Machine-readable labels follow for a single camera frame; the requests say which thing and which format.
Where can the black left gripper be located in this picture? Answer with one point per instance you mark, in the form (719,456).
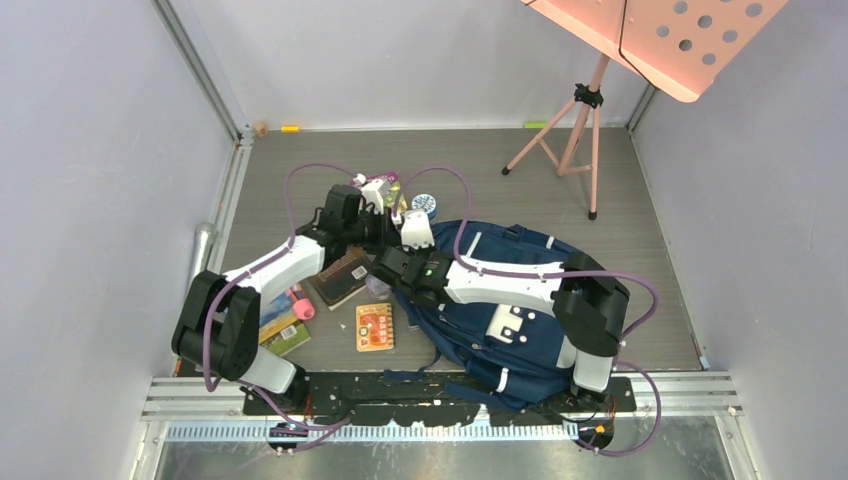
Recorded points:
(386,230)

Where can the dark brown book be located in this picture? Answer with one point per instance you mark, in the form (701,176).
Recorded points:
(343,279)

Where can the navy blue backpack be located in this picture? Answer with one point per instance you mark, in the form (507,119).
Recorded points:
(503,318)

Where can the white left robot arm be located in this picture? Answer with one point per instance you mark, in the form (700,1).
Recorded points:
(219,324)

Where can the purple treehouse book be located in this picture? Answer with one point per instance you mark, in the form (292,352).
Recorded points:
(391,191)

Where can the blue white round jar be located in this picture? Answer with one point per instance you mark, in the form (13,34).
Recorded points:
(427,203)

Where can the orange spiral notepad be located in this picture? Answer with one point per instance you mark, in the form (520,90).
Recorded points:
(374,327)

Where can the pink highlighter marker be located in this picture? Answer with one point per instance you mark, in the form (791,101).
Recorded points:
(301,305)

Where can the landscape cover book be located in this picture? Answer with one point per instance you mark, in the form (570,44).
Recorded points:
(280,332)

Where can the silver metal cylinder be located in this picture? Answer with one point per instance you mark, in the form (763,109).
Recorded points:
(204,239)

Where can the pink music stand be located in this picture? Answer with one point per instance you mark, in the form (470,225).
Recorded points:
(677,47)

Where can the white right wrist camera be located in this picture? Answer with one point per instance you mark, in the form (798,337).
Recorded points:
(415,231)

